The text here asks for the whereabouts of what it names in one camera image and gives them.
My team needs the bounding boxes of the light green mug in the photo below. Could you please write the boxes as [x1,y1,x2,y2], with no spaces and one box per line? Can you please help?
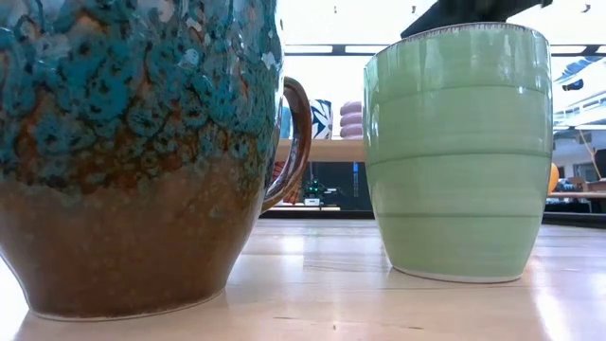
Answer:
[363,22,554,284]

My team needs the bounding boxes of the ribbed lilac mug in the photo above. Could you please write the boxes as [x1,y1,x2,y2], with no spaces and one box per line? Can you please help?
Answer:
[338,99,364,140]

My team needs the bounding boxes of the black aluminium table frame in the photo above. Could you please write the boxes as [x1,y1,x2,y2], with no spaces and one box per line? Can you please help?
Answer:
[258,209,606,228]

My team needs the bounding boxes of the wooden shelf black legs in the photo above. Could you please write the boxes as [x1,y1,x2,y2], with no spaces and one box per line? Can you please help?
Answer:
[276,137,366,165]

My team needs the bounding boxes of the orange yellow mug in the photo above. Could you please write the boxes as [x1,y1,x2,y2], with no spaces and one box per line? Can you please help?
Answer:
[547,162,561,194]

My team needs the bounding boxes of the brown blue glazed mug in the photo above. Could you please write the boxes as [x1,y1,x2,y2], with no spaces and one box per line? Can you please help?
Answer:
[0,0,313,323]

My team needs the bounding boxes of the white blue patterned mug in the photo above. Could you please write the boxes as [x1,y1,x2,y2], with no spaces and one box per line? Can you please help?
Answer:
[310,99,334,140]

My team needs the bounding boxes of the wooden background desk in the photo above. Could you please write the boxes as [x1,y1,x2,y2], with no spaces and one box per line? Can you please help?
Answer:
[548,177,606,213]

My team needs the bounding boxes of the black background cabinet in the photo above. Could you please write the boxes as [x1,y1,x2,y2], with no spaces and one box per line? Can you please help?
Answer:
[302,161,375,212]

